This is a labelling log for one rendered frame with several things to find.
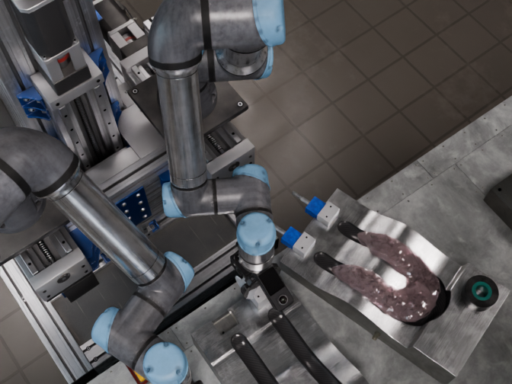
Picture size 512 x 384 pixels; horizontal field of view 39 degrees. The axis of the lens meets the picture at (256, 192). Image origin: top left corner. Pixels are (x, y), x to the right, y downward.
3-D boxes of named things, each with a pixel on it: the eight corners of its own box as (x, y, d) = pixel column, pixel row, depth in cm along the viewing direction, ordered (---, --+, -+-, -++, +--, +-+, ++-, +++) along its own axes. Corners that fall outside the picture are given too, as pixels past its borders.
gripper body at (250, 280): (256, 247, 168) (257, 228, 157) (278, 276, 165) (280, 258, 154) (229, 265, 166) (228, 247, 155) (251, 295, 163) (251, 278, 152)
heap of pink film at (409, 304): (324, 276, 181) (328, 266, 174) (364, 225, 187) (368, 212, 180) (413, 338, 174) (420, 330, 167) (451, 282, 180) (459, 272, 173)
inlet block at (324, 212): (286, 203, 193) (287, 194, 188) (297, 190, 195) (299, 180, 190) (327, 230, 190) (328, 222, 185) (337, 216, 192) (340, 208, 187)
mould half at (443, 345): (279, 268, 188) (280, 253, 178) (335, 196, 197) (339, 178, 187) (445, 386, 175) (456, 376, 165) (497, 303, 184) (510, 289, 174)
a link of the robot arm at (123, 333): (127, 297, 142) (173, 328, 140) (91, 344, 138) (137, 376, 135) (121, 284, 135) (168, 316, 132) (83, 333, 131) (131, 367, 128)
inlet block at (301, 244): (262, 233, 189) (262, 225, 185) (273, 219, 191) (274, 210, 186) (302, 261, 186) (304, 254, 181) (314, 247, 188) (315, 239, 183)
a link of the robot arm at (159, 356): (156, 328, 130) (195, 355, 128) (163, 344, 140) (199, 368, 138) (129, 365, 127) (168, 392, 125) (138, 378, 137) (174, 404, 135)
